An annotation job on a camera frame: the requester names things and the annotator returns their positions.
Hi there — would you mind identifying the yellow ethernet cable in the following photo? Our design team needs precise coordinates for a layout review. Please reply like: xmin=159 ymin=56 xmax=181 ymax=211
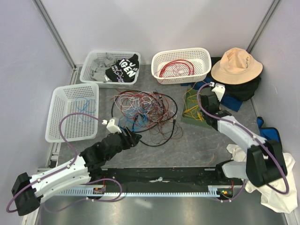
xmin=182 ymin=105 xmax=204 ymax=121

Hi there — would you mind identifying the red wire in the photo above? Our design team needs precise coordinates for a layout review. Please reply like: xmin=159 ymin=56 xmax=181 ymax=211
xmin=119 ymin=91 xmax=172 ymax=129

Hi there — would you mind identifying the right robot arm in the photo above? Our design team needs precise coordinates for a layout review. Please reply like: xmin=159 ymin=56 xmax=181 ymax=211
xmin=197 ymin=92 xmax=289 ymax=194

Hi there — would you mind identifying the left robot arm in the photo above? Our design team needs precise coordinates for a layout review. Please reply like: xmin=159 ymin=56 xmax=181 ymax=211
xmin=10 ymin=129 xmax=142 ymax=216

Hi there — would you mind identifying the green rectangular tray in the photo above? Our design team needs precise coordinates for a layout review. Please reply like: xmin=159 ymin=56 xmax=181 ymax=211
xmin=181 ymin=88 xmax=210 ymax=128

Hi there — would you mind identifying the black garment under hat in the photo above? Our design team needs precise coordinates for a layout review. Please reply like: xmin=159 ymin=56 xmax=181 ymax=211
xmin=207 ymin=72 xmax=261 ymax=101

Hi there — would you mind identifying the white oval perforated basket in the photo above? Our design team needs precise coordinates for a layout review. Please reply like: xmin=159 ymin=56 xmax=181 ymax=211
xmin=151 ymin=47 xmax=212 ymax=84

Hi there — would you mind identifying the beige bucket hat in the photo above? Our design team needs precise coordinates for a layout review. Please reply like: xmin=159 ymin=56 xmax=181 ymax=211
xmin=211 ymin=47 xmax=263 ymax=85

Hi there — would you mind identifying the white rectangular basket left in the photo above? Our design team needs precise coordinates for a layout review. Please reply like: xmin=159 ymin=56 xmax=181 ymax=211
xmin=45 ymin=83 xmax=99 ymax=143

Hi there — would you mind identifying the white rectangular basket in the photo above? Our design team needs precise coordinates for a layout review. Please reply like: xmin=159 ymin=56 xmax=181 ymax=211
xmin=45 ymin=83 xmax=99 ymax=143
xmin=80 ymin=51 xmax=141 ymax=89

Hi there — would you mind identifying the black printed t-shirt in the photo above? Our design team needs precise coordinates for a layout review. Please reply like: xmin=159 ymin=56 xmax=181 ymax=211
xmin=106 ymin=54 xmax=140 ymax=83

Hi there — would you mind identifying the grey cloth in basket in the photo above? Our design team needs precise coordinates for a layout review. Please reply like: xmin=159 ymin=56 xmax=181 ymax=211
xmin=90 ymin=53 xmax=117 ymax=82

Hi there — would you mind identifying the white rectangular basket back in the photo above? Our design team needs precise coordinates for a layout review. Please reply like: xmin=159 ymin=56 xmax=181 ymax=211
xmin=80 ymin=51 xmax=141 ymax=89

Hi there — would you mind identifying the white cloth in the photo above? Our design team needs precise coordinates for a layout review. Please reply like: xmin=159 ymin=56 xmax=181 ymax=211
xmin=226 ymin=144 xmax=298 ymax=213

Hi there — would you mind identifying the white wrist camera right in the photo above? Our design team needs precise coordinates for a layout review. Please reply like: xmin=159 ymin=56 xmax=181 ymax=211
xmin=209 ymin=82 xmax=225 ymax=102

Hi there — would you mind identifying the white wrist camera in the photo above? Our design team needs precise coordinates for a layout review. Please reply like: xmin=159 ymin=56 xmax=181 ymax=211
xmin=101 ymin=117 xmax=122 ymax=134
xmin=209 ymin=82 xmax=225 ymax=102

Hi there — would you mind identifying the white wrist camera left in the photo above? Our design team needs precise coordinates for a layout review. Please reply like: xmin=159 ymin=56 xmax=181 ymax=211
xmin=101 ymin=117 xmax=122 ymax=134

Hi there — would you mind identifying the red cable in basket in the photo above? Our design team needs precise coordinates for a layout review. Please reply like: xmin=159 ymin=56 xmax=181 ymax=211
xmin=159 ymin=59 xmax=195 ymax=78

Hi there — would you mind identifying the white wire in pile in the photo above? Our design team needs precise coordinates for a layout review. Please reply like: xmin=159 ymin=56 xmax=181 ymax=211
xmin=113 ymin=91 xmax=179 ymax=118

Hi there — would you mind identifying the thick black cable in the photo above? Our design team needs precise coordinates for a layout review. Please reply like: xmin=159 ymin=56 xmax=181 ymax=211
xmin=111 ymin=90 xmax=178 ymax=147

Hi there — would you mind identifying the brown wire in pile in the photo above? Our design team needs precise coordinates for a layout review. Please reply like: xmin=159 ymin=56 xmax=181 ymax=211
xmin=131 ymin=98 xmax=184 ymax=145

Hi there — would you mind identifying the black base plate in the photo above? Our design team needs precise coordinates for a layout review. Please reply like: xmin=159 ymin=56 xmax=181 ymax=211
xmin=91 ymin=167 xmax=243 ymax=189

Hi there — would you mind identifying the blue cable in basket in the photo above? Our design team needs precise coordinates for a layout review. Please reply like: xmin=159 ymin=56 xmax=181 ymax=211
xmin=75 ymin=96 xmax=97 ymax=124

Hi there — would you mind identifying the blue cloth at wall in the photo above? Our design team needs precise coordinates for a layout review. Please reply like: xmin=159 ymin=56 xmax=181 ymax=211
xmin=256 ymin=116 xmax=282 ymax=144

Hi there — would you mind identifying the slotted cable duct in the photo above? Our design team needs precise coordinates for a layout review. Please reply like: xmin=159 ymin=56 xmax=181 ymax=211
xmin=55 ymin=185 xmax=230 ymax=197

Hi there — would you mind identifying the aluminium corner post right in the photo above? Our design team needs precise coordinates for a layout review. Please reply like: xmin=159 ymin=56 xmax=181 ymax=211
xmin=246 ymin=0 xmax=282 ymax=53

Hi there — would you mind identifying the aluminium corner post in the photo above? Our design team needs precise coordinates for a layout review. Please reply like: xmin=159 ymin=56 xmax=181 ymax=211
xmin=32 ymin=0 xmax=76 ymax=69
xmin=246 ymin=0 xmax=282 ymax=53

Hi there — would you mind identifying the aluminium corner post left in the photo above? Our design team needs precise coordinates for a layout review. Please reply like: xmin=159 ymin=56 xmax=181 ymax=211
xmin=32 ymin=0 xmax=76 ymax=69

